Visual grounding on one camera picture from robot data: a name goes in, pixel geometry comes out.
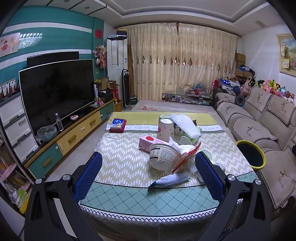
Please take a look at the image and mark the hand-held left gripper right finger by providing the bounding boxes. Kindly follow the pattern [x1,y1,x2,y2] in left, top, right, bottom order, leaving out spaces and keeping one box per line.
[195,152,272,241]

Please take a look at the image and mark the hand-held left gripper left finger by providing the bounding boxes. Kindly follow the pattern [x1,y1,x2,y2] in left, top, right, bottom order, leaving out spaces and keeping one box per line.
[24,152,103,241]

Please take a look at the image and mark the yellow bin with black bag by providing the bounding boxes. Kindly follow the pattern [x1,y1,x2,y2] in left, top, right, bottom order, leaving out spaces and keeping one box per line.
[236,140,266,171]

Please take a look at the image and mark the pale green milk carton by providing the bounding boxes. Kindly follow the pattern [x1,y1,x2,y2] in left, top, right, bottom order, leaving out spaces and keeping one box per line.
[158,115,186,138]

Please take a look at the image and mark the white foam fruit net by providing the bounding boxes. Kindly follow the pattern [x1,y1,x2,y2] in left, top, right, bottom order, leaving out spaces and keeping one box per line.
[170,113,202,139]

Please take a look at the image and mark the small white plastic cup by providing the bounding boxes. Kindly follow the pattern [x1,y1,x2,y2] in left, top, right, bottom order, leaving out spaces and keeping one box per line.
[208,160,226,173]

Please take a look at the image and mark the red snack wrapper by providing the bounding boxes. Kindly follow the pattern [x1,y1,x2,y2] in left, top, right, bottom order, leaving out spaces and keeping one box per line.
[171,142,201,174]

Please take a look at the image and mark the white blue squeeze tube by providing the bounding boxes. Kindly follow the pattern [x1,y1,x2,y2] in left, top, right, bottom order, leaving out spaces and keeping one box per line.
[147,174,190,189]

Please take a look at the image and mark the crumpled white tissue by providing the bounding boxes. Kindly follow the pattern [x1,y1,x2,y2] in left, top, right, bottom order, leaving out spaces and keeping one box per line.
[168,136,196,156]

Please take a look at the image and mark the green yellow television cabinet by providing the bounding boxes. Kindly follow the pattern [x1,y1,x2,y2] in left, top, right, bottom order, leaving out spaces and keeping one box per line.
[24,100,115,180]

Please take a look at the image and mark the green white yogurt cup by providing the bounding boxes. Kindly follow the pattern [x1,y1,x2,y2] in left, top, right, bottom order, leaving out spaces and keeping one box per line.
[179,135,197,145]

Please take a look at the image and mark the zigzag patterned tablecloth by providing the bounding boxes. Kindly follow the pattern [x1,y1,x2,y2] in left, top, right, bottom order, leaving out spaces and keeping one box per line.
[79,112,259,224]

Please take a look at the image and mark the white plastic tub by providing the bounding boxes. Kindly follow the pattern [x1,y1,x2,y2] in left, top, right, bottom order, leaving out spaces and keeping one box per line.
[149,143,179,171]

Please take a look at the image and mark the glass bowl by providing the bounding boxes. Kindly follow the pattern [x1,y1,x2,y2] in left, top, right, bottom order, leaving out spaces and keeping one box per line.
[37,125,57,142]

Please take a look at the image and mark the blue red biscuit packet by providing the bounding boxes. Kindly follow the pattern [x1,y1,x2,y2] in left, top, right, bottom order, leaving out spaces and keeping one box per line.
[109,118,127,133]

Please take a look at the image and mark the clear water bottle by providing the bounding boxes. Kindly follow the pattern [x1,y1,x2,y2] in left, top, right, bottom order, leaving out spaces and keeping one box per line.
[55,113,64,132]

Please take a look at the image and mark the white paper cup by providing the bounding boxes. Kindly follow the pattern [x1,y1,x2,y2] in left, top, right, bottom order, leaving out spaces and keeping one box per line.
[158,118,174,142]

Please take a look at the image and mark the pink strawberry carton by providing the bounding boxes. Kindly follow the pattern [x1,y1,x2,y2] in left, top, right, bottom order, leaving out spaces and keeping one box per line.
[139,136,170,153]

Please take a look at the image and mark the bookshelf with books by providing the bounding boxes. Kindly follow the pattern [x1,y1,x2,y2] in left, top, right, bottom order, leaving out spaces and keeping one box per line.
[0,139,31,215]

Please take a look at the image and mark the low glass table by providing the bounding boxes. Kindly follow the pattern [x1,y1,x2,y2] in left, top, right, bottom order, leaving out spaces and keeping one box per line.
[161,91,213,106]

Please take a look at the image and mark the beige sofa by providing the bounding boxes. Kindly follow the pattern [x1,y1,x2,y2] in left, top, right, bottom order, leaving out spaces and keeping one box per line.
[215,87,296,219]

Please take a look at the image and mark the white plastic drawer unit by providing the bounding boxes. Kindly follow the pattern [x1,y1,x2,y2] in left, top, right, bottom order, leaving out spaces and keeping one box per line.
[0,93,40,164]

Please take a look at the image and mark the large black television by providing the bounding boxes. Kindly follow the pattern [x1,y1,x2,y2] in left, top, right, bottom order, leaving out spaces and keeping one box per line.
[18,59,96,137]

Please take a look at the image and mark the open cardboard boxes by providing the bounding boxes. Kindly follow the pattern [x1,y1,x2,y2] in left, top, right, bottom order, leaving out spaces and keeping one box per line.
[98,77,119,93]

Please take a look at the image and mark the blue white patterned bag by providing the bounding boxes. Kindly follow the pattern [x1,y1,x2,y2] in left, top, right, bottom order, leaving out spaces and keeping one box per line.
[218,78,241,90]

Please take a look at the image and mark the black tower fan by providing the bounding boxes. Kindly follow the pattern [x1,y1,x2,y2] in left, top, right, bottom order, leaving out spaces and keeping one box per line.
[121,69,133,111]

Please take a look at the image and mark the pile of plush toys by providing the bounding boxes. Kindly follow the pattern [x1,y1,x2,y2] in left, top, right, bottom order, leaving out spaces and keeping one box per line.
[240,75,296,105]

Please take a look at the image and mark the beige curtain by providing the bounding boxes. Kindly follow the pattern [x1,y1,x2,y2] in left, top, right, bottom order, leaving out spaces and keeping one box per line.
[126,22,238,107]

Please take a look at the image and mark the photo calendar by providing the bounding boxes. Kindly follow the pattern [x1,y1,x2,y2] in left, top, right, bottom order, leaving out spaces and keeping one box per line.
[0,79,17,100]

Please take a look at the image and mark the stacked cardboard boxes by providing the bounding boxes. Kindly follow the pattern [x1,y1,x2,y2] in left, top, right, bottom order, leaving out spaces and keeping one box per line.
[235,53,247,78]

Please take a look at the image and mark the white standing air conditioner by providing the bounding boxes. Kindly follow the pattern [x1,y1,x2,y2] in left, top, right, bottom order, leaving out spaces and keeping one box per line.
[106,38,128,85]

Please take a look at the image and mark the hanging flower decoration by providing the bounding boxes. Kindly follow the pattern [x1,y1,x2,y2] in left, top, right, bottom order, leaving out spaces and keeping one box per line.
[93,42,108,69]

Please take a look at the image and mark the smaller black television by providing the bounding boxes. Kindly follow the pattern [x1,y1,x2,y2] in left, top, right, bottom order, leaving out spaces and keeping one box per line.
[26,51,80,68]

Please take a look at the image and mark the black yellow box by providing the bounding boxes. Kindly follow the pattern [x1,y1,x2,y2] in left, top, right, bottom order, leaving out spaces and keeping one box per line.
[116,27,128,39]

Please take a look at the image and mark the framed wall picture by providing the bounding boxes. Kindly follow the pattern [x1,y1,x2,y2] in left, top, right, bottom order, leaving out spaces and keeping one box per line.
[276,34,296,77]

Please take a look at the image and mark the pink wall poster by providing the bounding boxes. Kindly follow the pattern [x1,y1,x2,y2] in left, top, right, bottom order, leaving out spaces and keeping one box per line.
[0,32,21,58]

